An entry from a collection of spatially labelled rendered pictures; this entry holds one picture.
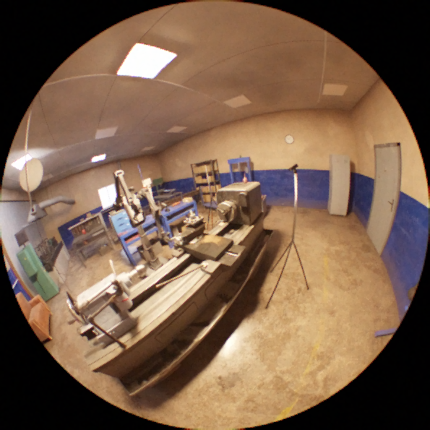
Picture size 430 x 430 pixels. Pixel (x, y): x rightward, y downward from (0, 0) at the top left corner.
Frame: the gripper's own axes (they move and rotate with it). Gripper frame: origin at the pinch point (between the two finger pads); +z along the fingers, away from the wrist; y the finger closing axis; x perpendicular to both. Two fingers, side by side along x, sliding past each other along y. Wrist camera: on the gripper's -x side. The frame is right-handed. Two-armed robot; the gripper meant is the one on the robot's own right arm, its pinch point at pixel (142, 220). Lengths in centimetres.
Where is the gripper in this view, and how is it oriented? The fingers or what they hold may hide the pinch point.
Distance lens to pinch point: 147.7
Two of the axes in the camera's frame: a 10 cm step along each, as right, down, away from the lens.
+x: -6.8, 4.4, 5.8
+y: 4.4, -3.9, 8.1
